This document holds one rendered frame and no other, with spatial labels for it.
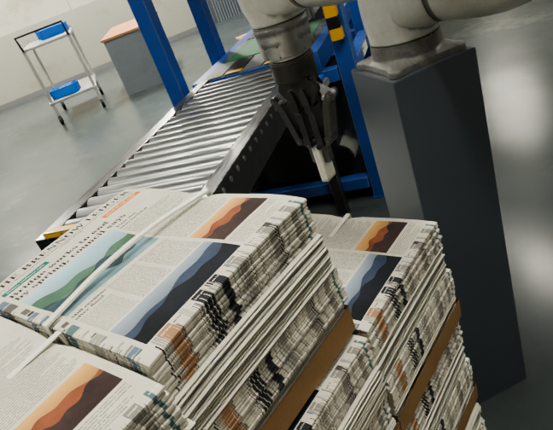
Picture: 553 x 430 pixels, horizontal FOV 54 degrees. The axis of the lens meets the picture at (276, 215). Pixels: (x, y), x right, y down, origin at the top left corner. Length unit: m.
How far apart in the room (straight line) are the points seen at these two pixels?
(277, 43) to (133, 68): 6.58
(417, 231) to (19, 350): 0.64
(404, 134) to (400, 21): 0.23
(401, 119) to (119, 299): 0.76
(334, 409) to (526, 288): 1.44
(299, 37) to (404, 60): 0.37
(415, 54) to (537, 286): 1.14
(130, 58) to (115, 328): 6.89
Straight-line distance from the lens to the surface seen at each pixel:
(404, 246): 0.94
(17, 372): 0.63
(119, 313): 0.62
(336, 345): 0.76
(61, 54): 10.81
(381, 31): 1.21
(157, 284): 0.63
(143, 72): 7.44
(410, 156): 1.23
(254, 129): 1.81
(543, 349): 1.90
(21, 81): 10.92
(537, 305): 2.04
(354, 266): 0.93
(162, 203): 0.82
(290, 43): 0.89
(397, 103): 1.19
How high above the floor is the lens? 1.36
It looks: 27 degrees down
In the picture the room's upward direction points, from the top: 21 degrees counter-clockwise
